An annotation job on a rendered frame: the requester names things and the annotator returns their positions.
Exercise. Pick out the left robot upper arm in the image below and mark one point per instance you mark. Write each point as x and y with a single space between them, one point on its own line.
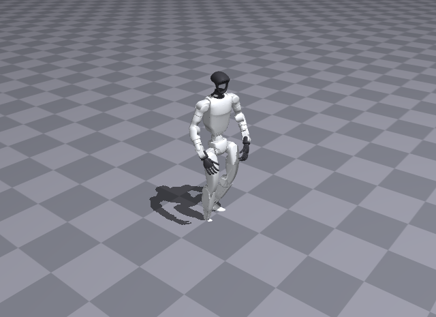
236 107

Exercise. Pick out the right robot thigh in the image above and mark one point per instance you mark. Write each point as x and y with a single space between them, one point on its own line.
213 179

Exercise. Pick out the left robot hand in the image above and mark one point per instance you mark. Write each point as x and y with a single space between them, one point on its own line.
245 149

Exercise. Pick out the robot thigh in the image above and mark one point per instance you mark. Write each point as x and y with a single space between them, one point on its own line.
231 163
213 179

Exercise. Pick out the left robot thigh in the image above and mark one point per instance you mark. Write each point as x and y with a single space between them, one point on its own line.
231 163

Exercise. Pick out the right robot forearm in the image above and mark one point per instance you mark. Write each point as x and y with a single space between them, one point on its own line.
197 142

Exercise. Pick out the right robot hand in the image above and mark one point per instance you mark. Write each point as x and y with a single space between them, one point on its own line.
208 163

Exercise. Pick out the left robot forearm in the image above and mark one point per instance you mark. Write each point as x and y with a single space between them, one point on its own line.
243 129

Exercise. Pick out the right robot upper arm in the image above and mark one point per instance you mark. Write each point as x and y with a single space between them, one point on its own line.
201 108

